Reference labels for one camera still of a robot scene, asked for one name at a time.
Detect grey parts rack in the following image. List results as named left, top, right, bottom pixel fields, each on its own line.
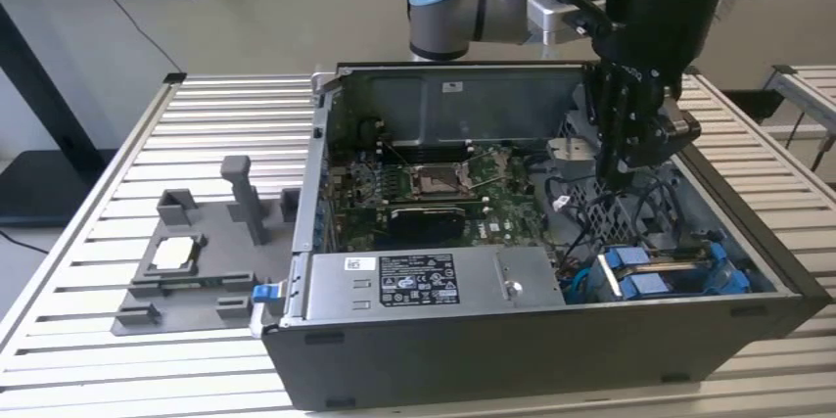
left=109, top=155, right=302, bottom=339

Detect CPU socket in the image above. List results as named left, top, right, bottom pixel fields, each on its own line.
left=403, top=163, right=479, bottom=200

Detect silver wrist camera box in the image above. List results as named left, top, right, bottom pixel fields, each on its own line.
left=525, top=0, right=593, bottom=47

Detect silver metal bracket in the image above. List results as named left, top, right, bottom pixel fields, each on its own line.
left=545, top=135, right=602, bottom=165

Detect green motherboard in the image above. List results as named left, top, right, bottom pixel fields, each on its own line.
left=325, top=142, right=563, bottom=258

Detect black RAM slots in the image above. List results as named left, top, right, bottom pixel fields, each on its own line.
left=375, top=142, right=474, bottom=163

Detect silver CPU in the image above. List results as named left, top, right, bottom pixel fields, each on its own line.
left=150, top=237, right=198, bottom=271

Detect blue case latch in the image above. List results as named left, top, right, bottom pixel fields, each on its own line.
left=249, top=281, right=282, bottom=308

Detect metal slat side table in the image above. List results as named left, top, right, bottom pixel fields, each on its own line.
left=769, top=64, right=836, bottom=139

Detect black floor cable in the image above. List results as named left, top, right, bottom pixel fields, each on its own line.
left=0, top=230, right=41, bottom=255

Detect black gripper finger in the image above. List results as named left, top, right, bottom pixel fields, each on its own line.
left=623, top=83, right=705, bottom=170
left=589, top=63, right=646, bottom=191

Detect black graphics card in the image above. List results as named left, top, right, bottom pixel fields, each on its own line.
left=387, top=206, right=469, bottom=249

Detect open black PC case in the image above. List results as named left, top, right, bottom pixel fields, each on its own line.
left=259, top=59, right=834, bottom=412

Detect silver power supply unit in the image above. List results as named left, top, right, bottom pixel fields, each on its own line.
left=301, top=246, right=566, bottom=322

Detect thin black wall cable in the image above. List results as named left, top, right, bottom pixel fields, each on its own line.
left=63, top=0, right=187, bottom=76

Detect black monitor stand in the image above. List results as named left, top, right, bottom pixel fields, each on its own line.
left=0, top=1, right=122, bottom=229

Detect green RAM stick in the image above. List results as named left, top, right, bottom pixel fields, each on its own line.
left=159, top=279, right=230, bottom=290

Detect black wire with white plug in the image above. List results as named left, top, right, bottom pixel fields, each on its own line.
left=543, top=175, right=577, bottom=214

